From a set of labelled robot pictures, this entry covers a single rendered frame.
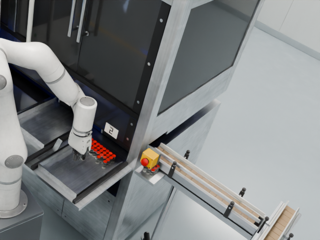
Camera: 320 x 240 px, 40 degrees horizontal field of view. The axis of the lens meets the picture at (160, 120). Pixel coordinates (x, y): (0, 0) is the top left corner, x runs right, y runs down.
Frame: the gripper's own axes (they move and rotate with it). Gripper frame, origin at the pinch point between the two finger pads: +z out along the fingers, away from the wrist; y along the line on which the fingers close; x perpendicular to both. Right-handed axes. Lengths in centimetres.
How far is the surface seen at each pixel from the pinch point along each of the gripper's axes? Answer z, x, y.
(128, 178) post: 30.6, -34.7, -11.0
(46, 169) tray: 18.8, 2.2, 14.3
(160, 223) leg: 62, -49, -32
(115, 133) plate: 8.0, -34.6, 4.2
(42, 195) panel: 96, -34, 48
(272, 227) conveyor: 18, -54, -86
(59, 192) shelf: 22.4, 5.1, 2.0
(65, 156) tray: 22.2, -13.9, 17.2
